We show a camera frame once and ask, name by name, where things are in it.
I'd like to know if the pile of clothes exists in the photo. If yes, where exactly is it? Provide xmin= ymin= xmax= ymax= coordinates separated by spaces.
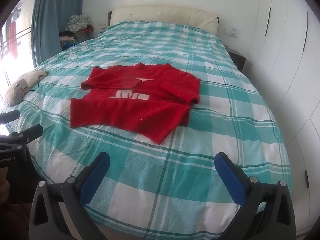
xmin=59 ymin=26 xmax=93 ymax=52

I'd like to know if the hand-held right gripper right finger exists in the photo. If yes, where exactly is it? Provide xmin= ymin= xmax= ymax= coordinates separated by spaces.
xmin=214 ymin=152 xmax=297 ymax=240

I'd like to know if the cream padded headboard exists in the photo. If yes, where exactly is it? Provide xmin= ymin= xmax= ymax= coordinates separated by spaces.
xmin=108 ymin=4 xmax=220 ymax=34

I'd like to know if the red hanging garment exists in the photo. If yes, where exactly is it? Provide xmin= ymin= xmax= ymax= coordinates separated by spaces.
xmin=8 ymin=20 xmax=18 ymax=58

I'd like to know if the red knitted sweater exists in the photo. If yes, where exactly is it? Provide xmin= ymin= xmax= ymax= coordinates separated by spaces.
xmin=70 ymin=64 xmax=201 ymax=145

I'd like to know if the teal plaid bed cover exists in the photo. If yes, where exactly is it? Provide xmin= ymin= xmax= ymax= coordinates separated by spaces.
xmin=1 ymin=21 xmax=293 ymax=240

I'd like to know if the white wardrobe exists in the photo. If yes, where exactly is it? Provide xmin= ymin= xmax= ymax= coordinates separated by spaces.
xmin=246 ymin=0 xmax=320 ymax=240

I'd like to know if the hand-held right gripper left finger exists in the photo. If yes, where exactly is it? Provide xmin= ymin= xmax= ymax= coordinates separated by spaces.
xmin=28 ymin=151 xmax=111 ymax=240

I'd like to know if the patterned beige pillow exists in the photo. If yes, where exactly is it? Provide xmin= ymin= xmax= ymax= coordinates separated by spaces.
xmin=4 ymin=69 xmax=49 ymax=106

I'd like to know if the white wall socket panel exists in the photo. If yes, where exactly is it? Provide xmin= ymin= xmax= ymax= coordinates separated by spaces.
xmin=224 ymin=27 xmax=239 ymax=38

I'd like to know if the checkered cloth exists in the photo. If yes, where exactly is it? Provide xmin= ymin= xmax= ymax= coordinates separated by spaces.
xmin=66 ymin=15 xmax=90 ymax=33

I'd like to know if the dark wooden nightstand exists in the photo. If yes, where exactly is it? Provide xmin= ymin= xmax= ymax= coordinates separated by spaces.
xmin=226 ymin=48 xmax=247 ymax=72

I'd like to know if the blue curtain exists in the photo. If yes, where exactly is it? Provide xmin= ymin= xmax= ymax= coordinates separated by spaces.
xmin=31 ymin=0 xmax=85 ymax=68

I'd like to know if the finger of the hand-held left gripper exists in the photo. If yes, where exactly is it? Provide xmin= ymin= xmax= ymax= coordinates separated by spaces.
xmin=0 ymin=110 xmax=21 ymax=126
xmin=0 ymin=124 xmax=44 ymax=146

